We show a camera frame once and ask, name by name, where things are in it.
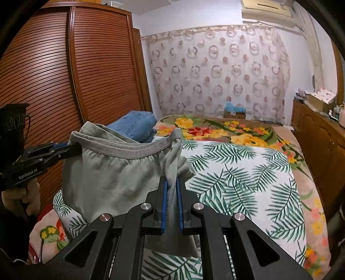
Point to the person's left hand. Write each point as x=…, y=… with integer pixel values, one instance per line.
x=32, y=196

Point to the slatted wooden wardrobe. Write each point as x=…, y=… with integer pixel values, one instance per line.
x=67, y=67

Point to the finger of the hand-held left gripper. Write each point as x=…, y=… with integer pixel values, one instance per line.
x=45, y=147
x=64, y=154

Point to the small cardboard box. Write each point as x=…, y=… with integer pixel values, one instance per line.
x=234, y=115

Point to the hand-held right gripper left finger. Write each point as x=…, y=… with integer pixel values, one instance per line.
x=163, y=207

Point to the wooden cabinet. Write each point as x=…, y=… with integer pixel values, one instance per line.
x=318, y=140

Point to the pink thermos jug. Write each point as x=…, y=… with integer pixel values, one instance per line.
x=342, y=114

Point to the white air conditioner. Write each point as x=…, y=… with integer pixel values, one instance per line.
x=266, y=12

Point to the circle pattern sheer curtain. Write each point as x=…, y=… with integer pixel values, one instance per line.
x=215, y=70

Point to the blue denim jeans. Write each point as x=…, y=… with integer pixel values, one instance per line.
x=134, y=126

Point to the green leaf print blanket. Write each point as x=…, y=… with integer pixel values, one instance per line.
x=242, y=183

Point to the floral print box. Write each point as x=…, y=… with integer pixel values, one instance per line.
x=322, y=99

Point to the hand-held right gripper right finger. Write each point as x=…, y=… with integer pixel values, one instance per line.
x=180, y=207

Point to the blue plastic bag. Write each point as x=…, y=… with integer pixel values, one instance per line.
x=234, y=107

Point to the grey-green pants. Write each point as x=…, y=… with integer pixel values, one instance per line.
x=113, y=175

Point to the small desk fan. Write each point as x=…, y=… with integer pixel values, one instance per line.
x=314, y=82

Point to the cream tied curtain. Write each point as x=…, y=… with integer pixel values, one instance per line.
x=312, y=40

